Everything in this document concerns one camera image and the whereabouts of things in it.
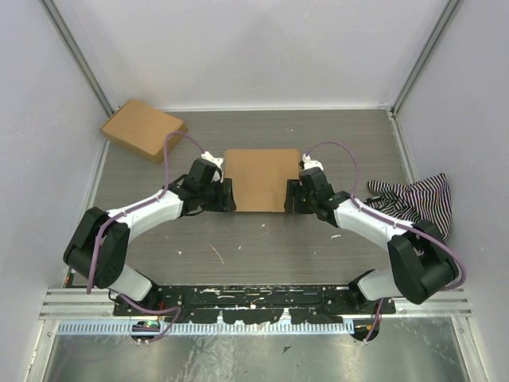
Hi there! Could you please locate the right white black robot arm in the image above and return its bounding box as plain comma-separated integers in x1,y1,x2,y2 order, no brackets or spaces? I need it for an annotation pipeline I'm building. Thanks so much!
284,179,466,314

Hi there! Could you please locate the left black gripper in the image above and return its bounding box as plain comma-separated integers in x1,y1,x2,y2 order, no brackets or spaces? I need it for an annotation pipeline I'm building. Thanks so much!
200,177,237,212

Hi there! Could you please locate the left aluminium frame post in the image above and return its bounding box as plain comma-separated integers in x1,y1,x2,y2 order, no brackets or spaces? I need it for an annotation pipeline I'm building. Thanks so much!
38,0,114,116

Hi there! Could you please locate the aluminium frame post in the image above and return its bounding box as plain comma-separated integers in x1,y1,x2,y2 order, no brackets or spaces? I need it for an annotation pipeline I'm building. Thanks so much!
38,0,114,116
390,0,463,118

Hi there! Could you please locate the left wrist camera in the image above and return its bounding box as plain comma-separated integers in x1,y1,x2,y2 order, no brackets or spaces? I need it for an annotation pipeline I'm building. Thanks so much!
183,151,224,192

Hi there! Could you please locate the cardboard box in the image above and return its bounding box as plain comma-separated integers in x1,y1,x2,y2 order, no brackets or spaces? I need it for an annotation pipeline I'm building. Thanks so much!
225,149,299,213
100,99,188,164

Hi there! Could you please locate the folded closed cardboard box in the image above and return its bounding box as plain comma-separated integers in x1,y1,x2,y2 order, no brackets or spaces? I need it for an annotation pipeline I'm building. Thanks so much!
100,99,188,164

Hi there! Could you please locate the aluminium rail front beam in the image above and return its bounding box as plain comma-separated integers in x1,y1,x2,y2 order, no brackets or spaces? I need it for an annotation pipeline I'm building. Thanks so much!
40,288,472,319

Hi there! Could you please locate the purple striped cloth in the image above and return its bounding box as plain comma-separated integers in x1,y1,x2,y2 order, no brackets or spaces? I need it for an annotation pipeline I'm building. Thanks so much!
366,173,453,240

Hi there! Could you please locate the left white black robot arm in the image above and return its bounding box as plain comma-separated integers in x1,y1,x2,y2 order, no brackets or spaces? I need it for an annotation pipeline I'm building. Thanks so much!
63,175,236,316

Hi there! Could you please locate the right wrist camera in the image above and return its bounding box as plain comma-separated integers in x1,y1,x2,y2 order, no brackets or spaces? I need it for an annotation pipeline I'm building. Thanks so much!
299,154,334,197

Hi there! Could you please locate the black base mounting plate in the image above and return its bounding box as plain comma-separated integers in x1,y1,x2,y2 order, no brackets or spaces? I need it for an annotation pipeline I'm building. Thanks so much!
138,284,396,325

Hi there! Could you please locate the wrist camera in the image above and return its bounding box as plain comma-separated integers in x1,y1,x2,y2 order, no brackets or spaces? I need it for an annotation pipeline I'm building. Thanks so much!
183,151,224,192
299,154,334,197

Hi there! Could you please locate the right aluminium frame post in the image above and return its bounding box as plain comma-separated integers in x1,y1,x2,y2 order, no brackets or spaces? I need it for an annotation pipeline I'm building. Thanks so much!
390,0,463,118

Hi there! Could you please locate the perforated cable duct strip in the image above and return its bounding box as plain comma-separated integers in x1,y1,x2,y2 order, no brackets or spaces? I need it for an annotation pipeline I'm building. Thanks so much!
56,320,355,337

